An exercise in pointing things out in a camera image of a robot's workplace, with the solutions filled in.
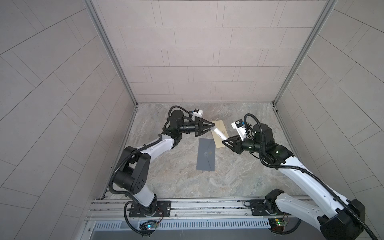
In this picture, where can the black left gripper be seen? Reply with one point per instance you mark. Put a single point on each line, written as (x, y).
(198, 131)

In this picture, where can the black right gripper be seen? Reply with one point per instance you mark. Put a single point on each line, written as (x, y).
(237, 142)

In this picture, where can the white glue stick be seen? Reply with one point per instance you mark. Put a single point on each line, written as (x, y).
(220, 134)

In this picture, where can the cream yellow envelope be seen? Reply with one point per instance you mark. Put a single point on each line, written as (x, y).
(220, 125)

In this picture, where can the grey envelope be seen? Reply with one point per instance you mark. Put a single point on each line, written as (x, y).
(206, 155)

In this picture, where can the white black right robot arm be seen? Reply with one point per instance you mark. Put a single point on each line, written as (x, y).
(334, 215)

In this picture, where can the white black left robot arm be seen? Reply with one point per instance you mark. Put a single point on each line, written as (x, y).
(131, 173)

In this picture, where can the right green circuit board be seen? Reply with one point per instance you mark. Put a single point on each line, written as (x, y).
(278, 225)

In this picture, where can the green circuit board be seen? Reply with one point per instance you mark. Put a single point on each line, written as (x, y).
(278, 225)
(149, 225)

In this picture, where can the left green circuit board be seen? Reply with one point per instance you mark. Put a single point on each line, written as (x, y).
(149, 225)

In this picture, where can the metal corner profile left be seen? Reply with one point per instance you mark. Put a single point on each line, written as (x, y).
(91, 9)

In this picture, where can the metal corner profile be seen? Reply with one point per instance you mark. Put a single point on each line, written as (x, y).
(91, 9)
(324, 15)

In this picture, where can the metal corner profile right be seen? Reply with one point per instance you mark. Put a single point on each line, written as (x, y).
(324, 15)

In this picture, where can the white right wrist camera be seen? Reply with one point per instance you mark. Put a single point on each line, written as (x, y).
(239, 126)

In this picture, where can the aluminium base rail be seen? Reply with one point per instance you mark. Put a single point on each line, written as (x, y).
(185, 214)

